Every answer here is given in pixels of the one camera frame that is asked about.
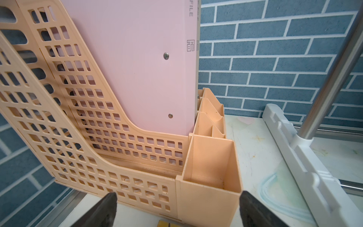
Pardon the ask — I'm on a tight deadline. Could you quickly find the pink pressure file folder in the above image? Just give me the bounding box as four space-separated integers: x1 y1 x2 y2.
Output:
63 1 201 135

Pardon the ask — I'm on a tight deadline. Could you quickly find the white steel clothes rack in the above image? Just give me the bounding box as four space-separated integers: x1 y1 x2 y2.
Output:
262 9 363 227

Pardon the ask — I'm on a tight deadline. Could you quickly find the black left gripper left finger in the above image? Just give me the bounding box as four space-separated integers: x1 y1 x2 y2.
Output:
71 192 117 227

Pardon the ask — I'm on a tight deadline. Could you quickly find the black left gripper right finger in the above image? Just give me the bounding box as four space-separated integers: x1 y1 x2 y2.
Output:
239 191 288 227

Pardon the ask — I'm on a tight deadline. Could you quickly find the orange plastic file organizer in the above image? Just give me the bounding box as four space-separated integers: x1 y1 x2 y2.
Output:
1 1 243 227

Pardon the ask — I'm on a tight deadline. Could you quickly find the yellow comic book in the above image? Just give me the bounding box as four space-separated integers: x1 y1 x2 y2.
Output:
157 220 181 227

